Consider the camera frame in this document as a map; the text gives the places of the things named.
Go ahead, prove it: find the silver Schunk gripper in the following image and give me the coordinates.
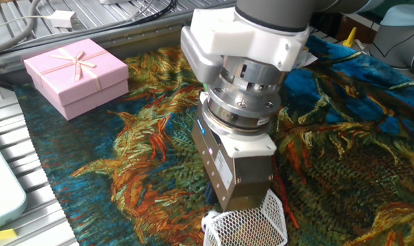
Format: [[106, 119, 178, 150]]
[[192, 102, 275, 213]]

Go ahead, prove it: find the sunflower painting print cloth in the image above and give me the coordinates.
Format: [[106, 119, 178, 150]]
[[14, 33, 414, 246]]

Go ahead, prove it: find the pink gift box with ribbon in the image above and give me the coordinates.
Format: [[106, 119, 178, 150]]
[[23, 38, 130, 121]]

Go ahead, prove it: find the white teach pendant red button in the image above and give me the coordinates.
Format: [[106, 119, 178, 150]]
[[0, 133, 27, 232]]

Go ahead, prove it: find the white power adapter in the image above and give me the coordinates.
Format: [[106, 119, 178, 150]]
[[48, 10, 77, 29]]

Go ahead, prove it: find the white wire mesh goal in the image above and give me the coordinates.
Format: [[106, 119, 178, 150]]
[[202, 189, 289, 246]]

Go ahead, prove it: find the thick grey hose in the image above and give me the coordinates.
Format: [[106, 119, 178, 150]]
[[0, 0, 42, 57]]

